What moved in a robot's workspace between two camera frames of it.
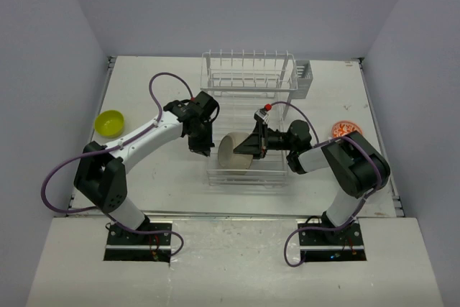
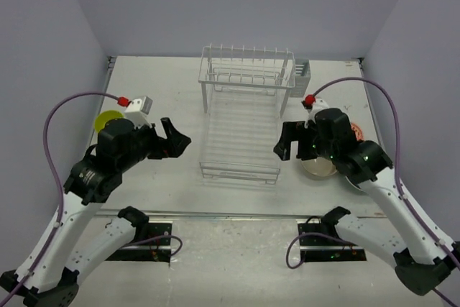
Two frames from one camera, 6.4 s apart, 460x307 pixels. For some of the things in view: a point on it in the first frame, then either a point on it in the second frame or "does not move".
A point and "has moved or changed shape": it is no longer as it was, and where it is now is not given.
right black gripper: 256,144 -> 293,131
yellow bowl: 109,123 does not move
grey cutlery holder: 304,78 does not move
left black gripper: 203,147 -> 174,146
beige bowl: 226,157 has moved or changed shape
